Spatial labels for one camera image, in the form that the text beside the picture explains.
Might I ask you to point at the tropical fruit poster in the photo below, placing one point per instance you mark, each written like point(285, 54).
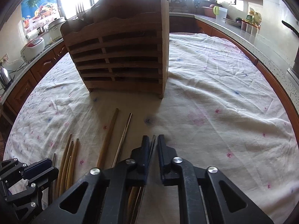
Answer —
point(38, 13)

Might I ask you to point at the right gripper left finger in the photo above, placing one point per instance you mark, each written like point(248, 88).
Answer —
point(101, 196)

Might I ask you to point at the steel electric kettle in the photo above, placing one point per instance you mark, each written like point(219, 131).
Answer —
point(5, 78)

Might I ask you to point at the white floral tablecloth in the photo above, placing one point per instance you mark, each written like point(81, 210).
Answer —
point(217, 109)

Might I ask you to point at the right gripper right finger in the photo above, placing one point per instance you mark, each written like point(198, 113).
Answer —
point(205, 195)

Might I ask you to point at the bamboo chopstick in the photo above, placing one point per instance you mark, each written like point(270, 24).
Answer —
point(71, 168)
point(65, 168)
point(66, 150)

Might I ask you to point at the white green pitcher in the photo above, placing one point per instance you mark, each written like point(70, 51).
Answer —
point(219, 12)

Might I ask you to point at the black wok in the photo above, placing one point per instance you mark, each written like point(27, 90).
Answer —
point(291, 28)

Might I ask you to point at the light wooden chopstick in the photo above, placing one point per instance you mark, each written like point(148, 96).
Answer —
point(106, 142)

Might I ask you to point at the lower wooden cabinets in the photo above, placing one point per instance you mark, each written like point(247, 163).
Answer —
point(14, 98)

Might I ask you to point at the metal fork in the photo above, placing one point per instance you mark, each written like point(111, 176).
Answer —
point(80, 11)

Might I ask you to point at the pink plastic basin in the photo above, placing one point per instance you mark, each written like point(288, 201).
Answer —
point(208, 11)

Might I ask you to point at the wooden utensil holder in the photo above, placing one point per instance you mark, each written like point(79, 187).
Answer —
point(121, 45)

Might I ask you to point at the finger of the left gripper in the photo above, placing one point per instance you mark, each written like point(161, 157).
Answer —
point(37, 168)

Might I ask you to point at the white slow cooker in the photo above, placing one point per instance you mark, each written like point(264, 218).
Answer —
point(54, 28)

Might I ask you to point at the white red rice cooker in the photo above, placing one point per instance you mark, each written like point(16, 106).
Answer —
point(32, 49)

